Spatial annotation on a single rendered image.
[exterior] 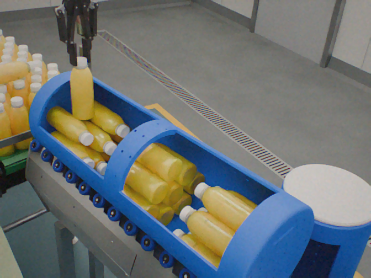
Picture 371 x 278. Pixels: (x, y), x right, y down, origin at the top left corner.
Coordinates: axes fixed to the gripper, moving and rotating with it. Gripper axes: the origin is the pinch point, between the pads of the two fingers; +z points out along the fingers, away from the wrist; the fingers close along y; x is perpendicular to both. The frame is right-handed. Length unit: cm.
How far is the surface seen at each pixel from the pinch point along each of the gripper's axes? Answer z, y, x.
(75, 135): 23.1, -7.2, -6.3
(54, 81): 11.2, -4.8, 7.8
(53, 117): 22.0, -7.7, 5.6
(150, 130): 10.3, -1.0, -33.3
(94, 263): 100, 5, 7
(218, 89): 134, 228, 131
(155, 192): 22.8, -6.4, -42.2
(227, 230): 20, -4, -65
